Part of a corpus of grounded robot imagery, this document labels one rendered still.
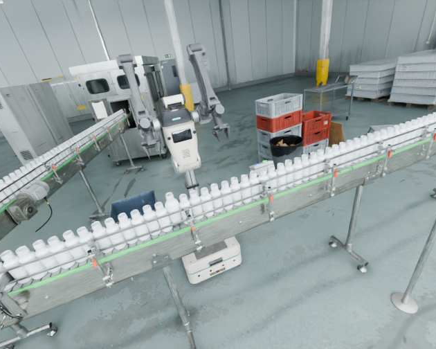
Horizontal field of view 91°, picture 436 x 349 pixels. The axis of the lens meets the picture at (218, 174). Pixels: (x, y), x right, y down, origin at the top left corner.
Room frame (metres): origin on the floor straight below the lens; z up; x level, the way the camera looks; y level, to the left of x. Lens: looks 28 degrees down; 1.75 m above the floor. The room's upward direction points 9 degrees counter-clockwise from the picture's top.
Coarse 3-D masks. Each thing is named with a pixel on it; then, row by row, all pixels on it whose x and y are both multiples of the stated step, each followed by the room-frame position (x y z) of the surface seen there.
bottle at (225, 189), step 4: (224, 184) 0.99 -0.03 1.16; (224, 188) 0.99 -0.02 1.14; (228, 188) 0.99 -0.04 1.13; (224, 192) 0.98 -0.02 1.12; (228, 192) 0.98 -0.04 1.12; (228, 196) 0.98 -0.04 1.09; (224, 200) 0.98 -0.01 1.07; (228, 200) 0.98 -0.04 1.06; (232, 200) 0.99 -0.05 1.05; (224, 204) 0.98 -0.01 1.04; (232, 204) 0.99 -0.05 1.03; (228, 208) 0.97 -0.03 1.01
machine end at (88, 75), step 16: (96, 64) 4.42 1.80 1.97; (112, 64) 4.42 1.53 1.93; (144, 64) 4.70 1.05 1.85; (80, 80) 4.47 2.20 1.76; (96, 80) 4.46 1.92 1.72; (112, 80) 4.45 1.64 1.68; (144, 80) 4.44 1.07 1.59; (160, 80) 5.73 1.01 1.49; (96, 96) 4.46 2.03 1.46; (112, 96) 4.46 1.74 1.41; (128, 96) 4.47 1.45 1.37; (144, 96) 4.44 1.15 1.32; (160, 96) 5.14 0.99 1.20; (112, 112) 4.42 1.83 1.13; (128, 112) 5.21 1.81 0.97; (160, 112) 4.87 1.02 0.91; (128, 128) 4.46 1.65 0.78; (112, 144) 4.46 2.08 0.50; (128, 144) 4.46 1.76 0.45; (112, 160) 4.47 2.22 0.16
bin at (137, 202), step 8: (152, 192) 1.43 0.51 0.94; (120, 200) 1.36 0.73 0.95; (128, 200) 1.38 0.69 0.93; (136, 200) 1.39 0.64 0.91; (144, 200) 1.41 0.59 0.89; (152, 200) 1.42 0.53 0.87; (112, 208) 1.30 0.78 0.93; (120, 208) 1.36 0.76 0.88; (128, 208) 1.37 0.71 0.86; (136, 208) 1.39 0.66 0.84; (152, 208) 1.42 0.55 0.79; (112, 216) 1.22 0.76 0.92; (128, 216) 1.36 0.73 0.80
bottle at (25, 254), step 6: (24, 246) 0.74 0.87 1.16; (18, 252) 0.71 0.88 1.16; (24, 252) 0.72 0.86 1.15; (30, 252) 0.74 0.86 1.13; (24, 258) 0.71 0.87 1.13; (30, 258) 0.71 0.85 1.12; (30, 264) 0.71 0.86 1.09; (36, 264) 0.72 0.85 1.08; (30, 270) 0.70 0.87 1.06; (36, 270) 0.71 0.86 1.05; (36, 276) 0.70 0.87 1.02; (42, 276) 0.71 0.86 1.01
